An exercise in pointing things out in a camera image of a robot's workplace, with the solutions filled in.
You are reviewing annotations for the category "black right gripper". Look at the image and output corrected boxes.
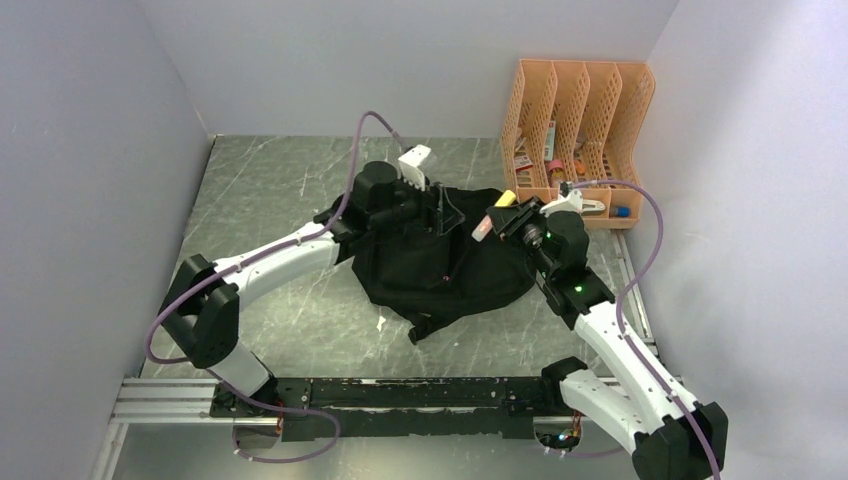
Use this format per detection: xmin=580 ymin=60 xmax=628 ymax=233
xmin=488 ymin=195 xmax=556 ymax=280

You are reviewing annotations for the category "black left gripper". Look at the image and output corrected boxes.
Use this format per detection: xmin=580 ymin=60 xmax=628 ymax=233
xmin=371 ymin=170 xmax=465 ymax=237

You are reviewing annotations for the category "pink yellow highlighter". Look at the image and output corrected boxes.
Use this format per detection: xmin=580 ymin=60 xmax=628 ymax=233
xmin=471 ymin=189 xmax=518 ymax=242

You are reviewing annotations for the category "black student backpack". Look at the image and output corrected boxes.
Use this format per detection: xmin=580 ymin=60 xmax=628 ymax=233
xmin=315 ymin=187 xmax=534 ymax=343

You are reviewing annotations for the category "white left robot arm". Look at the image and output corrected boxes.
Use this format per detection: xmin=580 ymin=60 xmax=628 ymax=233
xmin=155 ymin=162 xmax=465 ymax=416

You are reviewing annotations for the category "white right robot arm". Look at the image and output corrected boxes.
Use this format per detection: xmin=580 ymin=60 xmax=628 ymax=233
xmin=487 ymin=199 xmax=728 ymax=479

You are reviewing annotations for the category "white stapler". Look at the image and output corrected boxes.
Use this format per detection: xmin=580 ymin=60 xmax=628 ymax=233
xmin=581 ymin=199 xmax=607 ymax=216

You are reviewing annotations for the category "grey blue sharpener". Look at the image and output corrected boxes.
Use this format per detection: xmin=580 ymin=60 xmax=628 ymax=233
xmin=609 ymin=206 xmax=631 ymax=218

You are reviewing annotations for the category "pink bottle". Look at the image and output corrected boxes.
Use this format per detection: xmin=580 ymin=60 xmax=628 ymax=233
xmin=546 ymin=159 xmax=568 ymax=189

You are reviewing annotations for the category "white red staples box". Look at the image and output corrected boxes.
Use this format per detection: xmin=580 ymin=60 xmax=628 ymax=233
xmin=513 ymin=154 xmax=533 ymax=174

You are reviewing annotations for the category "tall white green box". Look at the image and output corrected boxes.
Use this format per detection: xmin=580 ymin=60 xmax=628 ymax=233
xmin=543 ymin=119 xmax=556 ymax=162

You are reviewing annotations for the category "orange plastic desk organizer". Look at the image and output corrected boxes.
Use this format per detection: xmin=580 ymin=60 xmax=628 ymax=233
xmin=500 ymin=59 xmax=656 ymax=230

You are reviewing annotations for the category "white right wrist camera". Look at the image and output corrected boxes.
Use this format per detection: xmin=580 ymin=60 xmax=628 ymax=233
xmin=539 ymin=189 xmax=584 ymax=217

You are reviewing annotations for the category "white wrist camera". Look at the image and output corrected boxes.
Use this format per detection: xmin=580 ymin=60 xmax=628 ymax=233
xmin=539 ymin=189 xmax=584 ymax=217
xmin=398 ymin=144 xmax=432 ymax=191

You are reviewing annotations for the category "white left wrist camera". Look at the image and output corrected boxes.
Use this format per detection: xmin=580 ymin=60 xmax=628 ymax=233
xmin=398 ymin=144 xmax=432 ymax=191

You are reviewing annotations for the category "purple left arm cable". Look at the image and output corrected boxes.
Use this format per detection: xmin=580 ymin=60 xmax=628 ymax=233
xmin=144 ymin=110 xmax=412 ymax=465

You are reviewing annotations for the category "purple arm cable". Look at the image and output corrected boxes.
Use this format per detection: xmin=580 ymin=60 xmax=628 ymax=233
xmin=144 ymin=110 xmax=412 ymax=465
xmin=563 ymin=180 xmax=723 ymax=480

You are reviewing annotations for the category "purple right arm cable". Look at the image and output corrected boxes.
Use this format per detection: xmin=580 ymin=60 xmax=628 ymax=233
xmin=563 ymin=180 xmax=723 ymax=480

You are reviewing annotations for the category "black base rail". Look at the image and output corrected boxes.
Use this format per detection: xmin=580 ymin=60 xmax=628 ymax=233
xmin=209 ymin=376 xmax=576 ymax=442

